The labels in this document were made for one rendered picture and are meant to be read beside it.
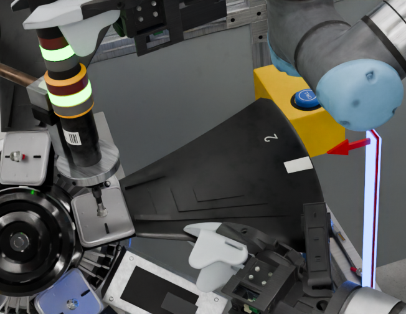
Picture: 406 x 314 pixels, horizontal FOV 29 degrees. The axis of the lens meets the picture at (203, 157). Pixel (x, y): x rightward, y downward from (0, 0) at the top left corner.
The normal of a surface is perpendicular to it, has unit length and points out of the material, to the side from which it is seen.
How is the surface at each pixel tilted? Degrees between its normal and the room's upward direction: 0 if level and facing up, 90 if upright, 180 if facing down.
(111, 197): 0
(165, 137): 90
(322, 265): 6
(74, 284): 54
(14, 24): 48
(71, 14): 90
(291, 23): 43
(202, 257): 6
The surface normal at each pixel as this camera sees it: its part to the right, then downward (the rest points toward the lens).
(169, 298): 0.14, -0.04
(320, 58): -0.75, -0.36
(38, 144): -0.66, -0.18
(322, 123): 0.29, 0.59
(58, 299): 0.73, -0.44
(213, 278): -0.22, -0.65
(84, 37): 0.53, 0.50
